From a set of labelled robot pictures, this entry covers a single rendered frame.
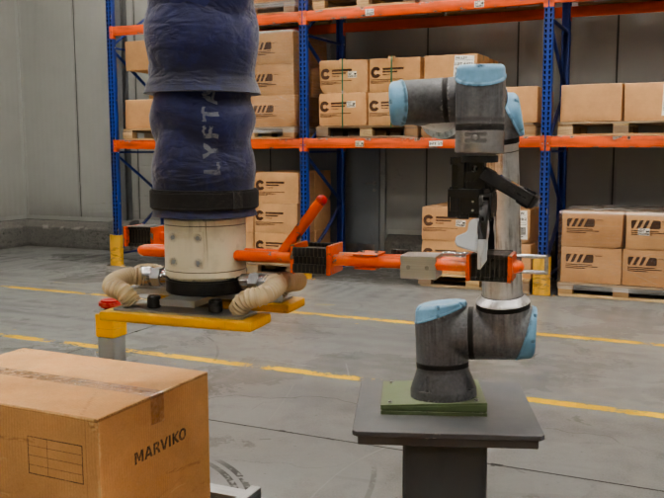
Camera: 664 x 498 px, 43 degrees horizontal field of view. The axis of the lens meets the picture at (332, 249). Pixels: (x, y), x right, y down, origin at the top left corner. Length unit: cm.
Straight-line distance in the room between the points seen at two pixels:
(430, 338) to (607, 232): 632
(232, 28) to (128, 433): 87
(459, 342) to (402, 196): 821
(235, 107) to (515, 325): 105
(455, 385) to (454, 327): 16
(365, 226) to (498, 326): 839
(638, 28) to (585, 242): 263
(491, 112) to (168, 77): 62
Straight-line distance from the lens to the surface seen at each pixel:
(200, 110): 166
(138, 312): 173
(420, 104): 168
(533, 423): 236
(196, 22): 167
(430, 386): 238
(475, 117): 155
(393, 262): 160
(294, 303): 180
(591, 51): 1001
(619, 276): 864
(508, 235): 228
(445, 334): 235
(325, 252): 162
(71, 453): 184
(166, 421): 196
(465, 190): 156
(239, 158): 169
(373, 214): 1061
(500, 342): 235
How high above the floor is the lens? 149
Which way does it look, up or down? 7 degrees down
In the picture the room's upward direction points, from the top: straight up
